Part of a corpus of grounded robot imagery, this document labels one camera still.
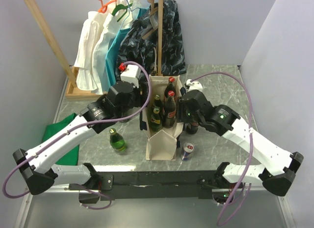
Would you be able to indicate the beige canvas tote bag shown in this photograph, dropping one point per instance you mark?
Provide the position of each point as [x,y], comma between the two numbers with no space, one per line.
[161,145]

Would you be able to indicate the dark patterned shirt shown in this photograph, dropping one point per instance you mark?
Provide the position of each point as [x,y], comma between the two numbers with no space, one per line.
[134,48]

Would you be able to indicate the green bottle front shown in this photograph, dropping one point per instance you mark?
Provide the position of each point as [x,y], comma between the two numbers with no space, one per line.
[116,140]

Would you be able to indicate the pale white blouse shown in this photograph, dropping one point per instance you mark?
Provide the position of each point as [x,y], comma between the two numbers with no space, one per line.
[101,47]

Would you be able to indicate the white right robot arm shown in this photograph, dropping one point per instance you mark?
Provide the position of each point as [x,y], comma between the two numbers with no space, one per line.
[277,167]

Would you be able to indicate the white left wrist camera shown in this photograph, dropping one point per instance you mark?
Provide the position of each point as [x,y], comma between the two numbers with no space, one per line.
[130,73]

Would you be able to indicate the orange hanger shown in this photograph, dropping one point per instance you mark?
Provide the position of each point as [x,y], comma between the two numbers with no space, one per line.
[104,6]

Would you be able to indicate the wooden clothes rack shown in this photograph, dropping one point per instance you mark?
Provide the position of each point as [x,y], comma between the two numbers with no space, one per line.
[71,91]

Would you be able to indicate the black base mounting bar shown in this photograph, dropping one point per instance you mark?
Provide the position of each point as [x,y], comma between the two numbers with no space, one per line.
[116,185]

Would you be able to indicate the cola bottle front red cap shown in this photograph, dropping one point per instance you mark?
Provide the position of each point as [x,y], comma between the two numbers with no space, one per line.
[169,110]

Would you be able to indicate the white ruffled shirt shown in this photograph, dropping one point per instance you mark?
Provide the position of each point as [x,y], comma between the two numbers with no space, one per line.
[87,79]

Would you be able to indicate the dark cola bottle red cap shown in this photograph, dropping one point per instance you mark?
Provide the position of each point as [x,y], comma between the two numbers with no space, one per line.
[170,87]

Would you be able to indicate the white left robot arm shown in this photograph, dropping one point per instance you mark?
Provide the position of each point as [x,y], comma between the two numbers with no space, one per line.
[38,165]

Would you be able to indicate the silver blue energy drink can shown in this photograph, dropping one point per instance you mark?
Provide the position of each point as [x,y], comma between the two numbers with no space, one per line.
[187,151]

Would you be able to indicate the teal shirt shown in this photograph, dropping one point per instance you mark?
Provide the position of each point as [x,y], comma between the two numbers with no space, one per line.
[117,36]

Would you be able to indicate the green hanger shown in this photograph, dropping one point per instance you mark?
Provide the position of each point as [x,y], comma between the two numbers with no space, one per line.
[120,10]

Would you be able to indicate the aluminium rail frame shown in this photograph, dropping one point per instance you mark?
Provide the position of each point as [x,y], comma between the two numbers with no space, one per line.
[253,207]

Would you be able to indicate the green glass bottle yellow label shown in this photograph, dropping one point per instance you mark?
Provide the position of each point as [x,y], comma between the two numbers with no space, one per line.
[157,103]

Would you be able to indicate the blue wire hanger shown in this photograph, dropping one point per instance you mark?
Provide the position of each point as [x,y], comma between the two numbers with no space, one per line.
[133,7]

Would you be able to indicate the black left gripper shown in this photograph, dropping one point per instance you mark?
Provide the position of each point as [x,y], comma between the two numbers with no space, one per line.
[142,99]

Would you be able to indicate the wooden hanger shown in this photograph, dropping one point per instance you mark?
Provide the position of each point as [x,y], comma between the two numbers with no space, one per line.
[153,19]

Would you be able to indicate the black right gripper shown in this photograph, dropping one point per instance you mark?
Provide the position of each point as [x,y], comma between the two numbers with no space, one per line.
[181,114]

